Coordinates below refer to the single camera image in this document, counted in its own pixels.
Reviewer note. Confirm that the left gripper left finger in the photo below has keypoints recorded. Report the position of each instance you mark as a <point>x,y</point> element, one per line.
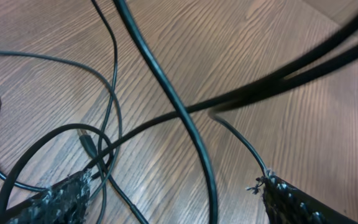
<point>64,202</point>

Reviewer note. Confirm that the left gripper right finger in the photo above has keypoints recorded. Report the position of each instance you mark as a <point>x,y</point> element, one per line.
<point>286,204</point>

